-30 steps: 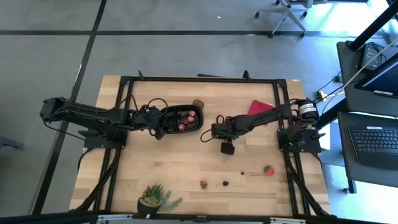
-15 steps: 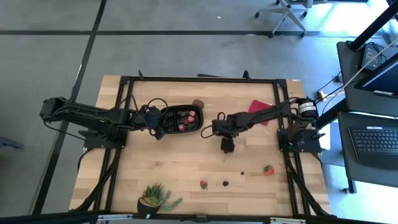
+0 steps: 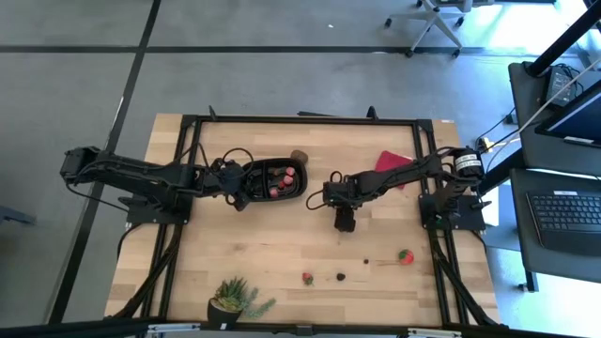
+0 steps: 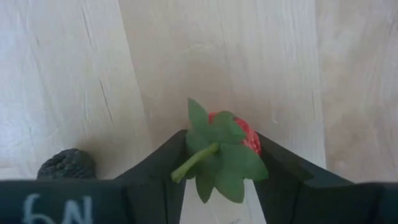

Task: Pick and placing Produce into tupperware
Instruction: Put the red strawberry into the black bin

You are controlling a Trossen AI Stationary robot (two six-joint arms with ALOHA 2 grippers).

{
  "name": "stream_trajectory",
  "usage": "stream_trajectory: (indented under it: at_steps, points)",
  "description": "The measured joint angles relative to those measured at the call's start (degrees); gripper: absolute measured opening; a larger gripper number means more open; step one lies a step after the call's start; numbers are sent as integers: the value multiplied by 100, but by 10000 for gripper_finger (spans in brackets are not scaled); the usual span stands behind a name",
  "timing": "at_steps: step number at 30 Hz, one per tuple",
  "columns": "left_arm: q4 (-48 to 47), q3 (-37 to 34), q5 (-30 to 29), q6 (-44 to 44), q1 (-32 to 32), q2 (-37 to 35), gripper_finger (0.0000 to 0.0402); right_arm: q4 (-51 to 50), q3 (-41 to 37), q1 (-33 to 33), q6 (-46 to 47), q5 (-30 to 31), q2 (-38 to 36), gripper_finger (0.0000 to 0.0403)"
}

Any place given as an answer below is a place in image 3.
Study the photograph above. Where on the black plastic compartment container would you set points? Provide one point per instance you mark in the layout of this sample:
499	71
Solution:
300	185

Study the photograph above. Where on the black desk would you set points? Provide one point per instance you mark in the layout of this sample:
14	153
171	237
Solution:
530	263
526	141

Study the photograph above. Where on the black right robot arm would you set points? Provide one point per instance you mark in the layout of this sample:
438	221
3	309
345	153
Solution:
413	171

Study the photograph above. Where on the red folded cloth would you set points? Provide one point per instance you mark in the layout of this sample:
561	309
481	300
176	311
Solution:
389	160

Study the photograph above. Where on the round red green fruit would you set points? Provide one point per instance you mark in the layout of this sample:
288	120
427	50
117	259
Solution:
406	256

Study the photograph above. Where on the floor power strip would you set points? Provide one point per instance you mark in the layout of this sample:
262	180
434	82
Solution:
486	144

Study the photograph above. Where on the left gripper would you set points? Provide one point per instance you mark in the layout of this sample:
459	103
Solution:
227	178

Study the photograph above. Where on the black camera rig beam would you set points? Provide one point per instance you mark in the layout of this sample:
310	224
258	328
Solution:
70	328

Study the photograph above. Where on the succulent plant black pot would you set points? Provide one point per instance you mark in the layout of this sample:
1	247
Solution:
230	296

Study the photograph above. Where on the pink strawberry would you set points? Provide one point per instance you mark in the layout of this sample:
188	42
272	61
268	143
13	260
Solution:
290	171

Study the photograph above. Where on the blackberry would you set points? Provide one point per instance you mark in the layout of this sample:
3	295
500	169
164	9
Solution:
341	277

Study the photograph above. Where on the office chair base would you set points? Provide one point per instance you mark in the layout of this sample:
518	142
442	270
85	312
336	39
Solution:
434	19

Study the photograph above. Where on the brown kiwi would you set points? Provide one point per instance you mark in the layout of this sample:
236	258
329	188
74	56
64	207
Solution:
300	155

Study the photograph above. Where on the grey floor object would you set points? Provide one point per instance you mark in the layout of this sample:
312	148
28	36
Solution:
14	215

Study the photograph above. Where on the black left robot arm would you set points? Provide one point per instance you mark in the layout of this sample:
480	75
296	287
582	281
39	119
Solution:
136	171

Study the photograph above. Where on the black keyboard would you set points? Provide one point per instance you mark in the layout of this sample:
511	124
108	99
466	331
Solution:
568	220

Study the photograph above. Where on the black aluminium table frame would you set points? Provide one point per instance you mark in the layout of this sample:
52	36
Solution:
305	119

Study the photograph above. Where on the black diagonal strut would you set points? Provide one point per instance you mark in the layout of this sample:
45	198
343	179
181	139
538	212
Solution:
500	171

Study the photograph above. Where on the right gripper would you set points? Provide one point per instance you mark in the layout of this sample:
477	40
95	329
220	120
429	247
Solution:
340	192

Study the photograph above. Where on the black diagonal pole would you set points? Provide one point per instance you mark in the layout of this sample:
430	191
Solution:
563	40

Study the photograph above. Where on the black power adapter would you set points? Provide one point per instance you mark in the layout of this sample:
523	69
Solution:
561	84

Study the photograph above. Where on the desk monitor screen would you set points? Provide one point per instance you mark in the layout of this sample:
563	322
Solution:
577	119

